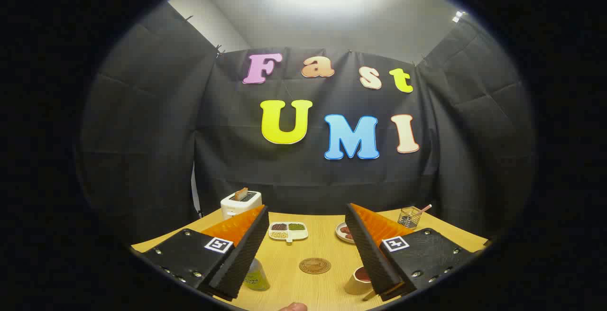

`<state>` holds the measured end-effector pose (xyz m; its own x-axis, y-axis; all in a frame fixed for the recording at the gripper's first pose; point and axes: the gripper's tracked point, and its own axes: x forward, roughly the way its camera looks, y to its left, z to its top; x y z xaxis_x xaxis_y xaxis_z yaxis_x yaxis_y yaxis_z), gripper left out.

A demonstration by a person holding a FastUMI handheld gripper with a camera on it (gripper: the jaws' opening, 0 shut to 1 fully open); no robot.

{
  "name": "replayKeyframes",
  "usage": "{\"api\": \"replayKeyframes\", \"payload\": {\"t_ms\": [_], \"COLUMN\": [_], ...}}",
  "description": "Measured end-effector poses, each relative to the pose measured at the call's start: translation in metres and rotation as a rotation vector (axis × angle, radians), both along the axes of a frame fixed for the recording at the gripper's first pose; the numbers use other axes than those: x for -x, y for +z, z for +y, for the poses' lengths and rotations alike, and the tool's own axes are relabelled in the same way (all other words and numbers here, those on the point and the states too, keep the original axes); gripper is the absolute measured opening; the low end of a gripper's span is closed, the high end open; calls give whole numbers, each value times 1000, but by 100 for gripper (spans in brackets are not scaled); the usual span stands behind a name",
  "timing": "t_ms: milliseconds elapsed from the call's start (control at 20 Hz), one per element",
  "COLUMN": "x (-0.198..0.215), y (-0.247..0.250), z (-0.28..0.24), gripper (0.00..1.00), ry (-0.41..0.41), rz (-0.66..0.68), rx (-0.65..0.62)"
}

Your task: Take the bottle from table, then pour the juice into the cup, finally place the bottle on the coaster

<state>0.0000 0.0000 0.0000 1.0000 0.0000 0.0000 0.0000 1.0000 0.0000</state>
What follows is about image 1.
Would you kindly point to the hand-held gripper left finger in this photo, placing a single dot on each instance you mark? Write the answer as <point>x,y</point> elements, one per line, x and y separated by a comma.
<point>244,254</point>

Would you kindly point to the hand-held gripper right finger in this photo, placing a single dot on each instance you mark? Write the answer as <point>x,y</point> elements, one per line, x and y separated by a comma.
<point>372,254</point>

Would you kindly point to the silver green juice bottle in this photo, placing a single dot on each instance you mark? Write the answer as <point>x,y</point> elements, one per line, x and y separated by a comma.
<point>258,278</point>

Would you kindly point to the round wooden coaster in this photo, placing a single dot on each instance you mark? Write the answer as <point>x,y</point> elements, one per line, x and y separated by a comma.
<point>315,265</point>

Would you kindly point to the white round plate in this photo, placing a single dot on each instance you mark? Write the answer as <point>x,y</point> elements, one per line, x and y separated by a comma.
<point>339,231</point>

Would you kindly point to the white toaster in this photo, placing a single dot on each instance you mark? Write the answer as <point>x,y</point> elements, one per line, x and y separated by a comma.
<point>237,209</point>

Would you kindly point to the white divided bean tray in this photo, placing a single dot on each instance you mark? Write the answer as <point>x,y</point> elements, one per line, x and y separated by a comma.
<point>288,231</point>

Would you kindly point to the bread slice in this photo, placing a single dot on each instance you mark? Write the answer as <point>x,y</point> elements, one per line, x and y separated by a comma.
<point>241,194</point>

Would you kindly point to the wooden table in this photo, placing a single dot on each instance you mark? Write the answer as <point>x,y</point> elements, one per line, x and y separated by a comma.
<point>310,249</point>

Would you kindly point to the pink stick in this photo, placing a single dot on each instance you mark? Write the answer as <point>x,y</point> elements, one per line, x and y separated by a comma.
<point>424,208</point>

